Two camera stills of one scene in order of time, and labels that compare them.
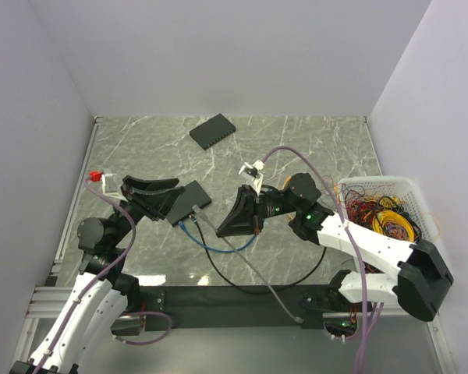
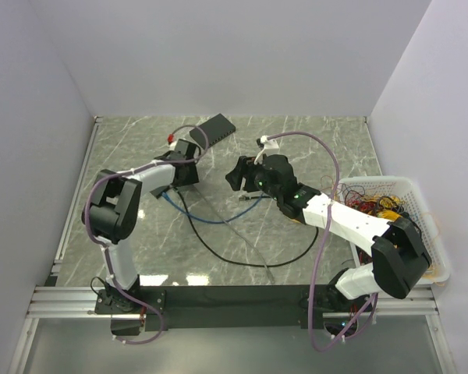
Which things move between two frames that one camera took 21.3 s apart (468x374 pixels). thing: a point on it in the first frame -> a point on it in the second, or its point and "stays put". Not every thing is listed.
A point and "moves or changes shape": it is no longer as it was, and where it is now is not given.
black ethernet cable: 244,290 -> 239,262
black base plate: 304,307 stays put
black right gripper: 242,220 -> 246,167
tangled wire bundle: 386,214 stays put
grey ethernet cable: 296,319 -> 244,239
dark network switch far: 212,131 stays put
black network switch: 193,195 moves or changes shape
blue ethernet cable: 214,248 moves or changes shape
